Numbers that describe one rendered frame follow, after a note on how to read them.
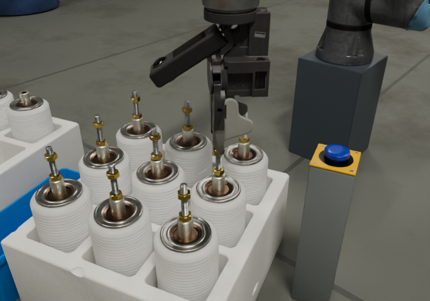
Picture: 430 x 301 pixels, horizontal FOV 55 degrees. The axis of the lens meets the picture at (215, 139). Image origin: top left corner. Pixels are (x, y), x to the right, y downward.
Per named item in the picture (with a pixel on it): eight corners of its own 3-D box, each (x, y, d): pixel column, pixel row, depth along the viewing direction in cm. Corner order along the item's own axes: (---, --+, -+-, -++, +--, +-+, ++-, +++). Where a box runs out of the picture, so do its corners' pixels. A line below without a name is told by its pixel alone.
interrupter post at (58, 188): (61, 200, 67) (57, 184, 65) (48, 197, 68) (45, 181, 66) (70, 191, 69) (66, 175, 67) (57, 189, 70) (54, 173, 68)
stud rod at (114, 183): (121, 203, 64) (115, 162, 60) (119, 207, 63) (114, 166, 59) (114, 203, 64) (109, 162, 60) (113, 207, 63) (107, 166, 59)
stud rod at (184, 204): (180, 228, 59) (178, 185, 55) (183, 223, 60) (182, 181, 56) (187, 230, 59) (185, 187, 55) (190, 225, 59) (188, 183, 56)
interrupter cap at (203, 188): (206, 209, 65) (206, 206, 65) (189, 183, 71) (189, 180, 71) (248, 197, 68) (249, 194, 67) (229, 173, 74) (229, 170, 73)
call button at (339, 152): (325, 151, 68) (327, 141, 67) (350, 157, 67) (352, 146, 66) (320, 163, 65) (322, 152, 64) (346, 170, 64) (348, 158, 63)
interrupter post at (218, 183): (214, 196, 68) (214, 180, 66) (208, 187, 70) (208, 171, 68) (228, 192, 69) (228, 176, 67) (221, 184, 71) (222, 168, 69)
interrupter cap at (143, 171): (130, 169, 75) (130, 166, 74) (169, 158, 78) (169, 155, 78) (145, 191, 69) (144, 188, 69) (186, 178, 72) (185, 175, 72)
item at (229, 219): (204, 292, 73) (203, 214, 64) (185, 255, 80) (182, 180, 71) (252, 275, 76) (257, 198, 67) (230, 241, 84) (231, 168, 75)
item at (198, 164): (215, 200, 95) (215, 132, 86) (208, 228, 87) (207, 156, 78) (175, 196, 97) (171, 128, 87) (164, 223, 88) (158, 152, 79)
